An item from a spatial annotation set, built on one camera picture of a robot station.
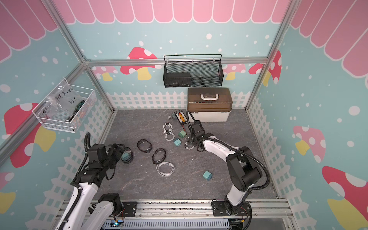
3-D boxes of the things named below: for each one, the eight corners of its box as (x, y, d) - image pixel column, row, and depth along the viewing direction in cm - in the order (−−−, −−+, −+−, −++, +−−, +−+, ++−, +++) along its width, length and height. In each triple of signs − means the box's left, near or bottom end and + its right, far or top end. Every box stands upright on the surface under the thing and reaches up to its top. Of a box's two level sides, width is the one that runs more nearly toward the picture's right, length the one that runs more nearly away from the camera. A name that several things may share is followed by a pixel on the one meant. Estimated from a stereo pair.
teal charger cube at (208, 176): (202, 176, 87) (202, 175, 85) (205, 171, 89) (206, 169, 87) (211, 182, 85) (211, 181, 83) (214, 177, 87) (215, 175, 85)
